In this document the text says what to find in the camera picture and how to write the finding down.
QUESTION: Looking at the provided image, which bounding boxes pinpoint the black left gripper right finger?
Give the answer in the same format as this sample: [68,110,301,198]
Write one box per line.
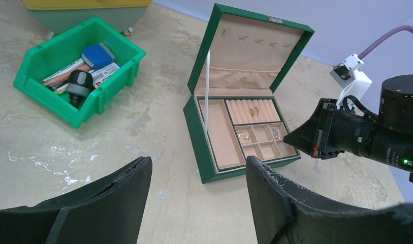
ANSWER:
[246,156,413,243]

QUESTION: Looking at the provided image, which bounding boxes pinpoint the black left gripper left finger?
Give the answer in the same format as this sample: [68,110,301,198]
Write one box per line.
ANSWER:
[0,157,152,243]

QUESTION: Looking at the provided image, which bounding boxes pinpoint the black grey marker cap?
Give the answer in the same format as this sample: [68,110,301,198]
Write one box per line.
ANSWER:
[66,69,93,108]

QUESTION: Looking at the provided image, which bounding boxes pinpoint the green jewelry box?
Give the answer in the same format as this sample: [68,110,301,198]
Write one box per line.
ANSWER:
[183,3,314,184]

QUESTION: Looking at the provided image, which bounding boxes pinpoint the white drawer cabinet orange yellow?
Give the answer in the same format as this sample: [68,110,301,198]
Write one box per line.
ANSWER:
[21,0,152,36]

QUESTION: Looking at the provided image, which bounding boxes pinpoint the silver chain pendant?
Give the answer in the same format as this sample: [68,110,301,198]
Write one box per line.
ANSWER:
[271,128,282,140]

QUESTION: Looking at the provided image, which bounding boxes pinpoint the green jewelry tray insert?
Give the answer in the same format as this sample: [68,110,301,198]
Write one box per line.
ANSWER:
[197,97,300,173]

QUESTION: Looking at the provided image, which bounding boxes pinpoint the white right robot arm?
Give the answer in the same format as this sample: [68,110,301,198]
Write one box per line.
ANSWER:
[283,74,413,182]

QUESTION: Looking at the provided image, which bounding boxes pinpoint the blue eraser block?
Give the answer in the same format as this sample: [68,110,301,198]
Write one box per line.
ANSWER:
[81,43,116,69]

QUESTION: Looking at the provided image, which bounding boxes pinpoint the green plastic bin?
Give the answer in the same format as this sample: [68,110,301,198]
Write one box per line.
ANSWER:
[13,17,146,128]

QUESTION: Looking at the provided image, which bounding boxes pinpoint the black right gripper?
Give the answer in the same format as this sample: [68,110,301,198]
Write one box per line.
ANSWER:
[283,98,378,160]

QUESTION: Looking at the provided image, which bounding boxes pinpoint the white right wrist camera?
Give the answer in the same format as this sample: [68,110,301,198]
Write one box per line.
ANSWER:
[330,53,372,108]

